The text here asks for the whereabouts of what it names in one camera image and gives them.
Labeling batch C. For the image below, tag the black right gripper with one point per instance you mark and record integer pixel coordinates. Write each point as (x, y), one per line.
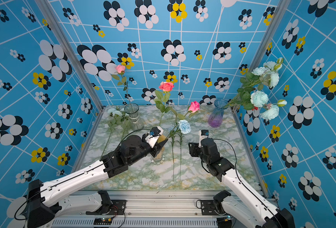
(193, 149)

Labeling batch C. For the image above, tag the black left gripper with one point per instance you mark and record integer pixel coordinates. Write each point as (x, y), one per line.
(157, 148)

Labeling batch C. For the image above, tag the yellow beige vase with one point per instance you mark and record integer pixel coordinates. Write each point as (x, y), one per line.
(159, 159)

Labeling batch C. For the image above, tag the clear ribbed glass vase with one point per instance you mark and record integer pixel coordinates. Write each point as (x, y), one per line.
(132, 110)

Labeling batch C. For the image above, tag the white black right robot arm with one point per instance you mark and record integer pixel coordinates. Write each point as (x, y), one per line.
(244, 203)

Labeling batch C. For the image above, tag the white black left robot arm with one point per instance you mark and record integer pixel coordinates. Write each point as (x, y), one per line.
(43, 199)

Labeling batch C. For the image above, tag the purple tinted glass vase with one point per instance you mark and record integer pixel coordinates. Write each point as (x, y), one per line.
(216, 118)

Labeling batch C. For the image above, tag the small pink rose stem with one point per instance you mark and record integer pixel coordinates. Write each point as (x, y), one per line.
(192, 109)

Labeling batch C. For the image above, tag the red rose stem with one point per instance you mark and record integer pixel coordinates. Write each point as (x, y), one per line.
(162, 97)

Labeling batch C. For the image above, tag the light blue peony bouquet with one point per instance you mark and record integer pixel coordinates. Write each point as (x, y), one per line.
(251, 95)

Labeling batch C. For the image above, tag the green circuit board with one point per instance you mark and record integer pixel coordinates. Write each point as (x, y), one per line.
(103, 221)

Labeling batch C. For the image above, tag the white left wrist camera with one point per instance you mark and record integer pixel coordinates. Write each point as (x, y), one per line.
(152, 136)

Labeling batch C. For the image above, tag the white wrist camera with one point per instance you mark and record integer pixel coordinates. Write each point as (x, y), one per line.
(203, 134)
(152, 136)

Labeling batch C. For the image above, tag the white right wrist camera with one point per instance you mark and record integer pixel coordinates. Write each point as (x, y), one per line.
(203, 134)

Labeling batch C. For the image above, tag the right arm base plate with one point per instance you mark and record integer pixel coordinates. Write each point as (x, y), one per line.
(209, 207)

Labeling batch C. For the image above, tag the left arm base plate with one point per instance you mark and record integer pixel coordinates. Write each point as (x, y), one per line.
(110, 207)

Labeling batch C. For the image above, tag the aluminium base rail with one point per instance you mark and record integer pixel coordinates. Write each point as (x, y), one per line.
(151, 204)

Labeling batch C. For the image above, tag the aluminium frame post left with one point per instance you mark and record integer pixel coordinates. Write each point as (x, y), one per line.
(50, 16)

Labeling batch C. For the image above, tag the aluminium frame post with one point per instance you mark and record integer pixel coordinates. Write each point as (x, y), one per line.
(50, 16)
(277, 17)

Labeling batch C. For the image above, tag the aluminium frame post right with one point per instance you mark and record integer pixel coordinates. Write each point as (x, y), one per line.
(277, 17)

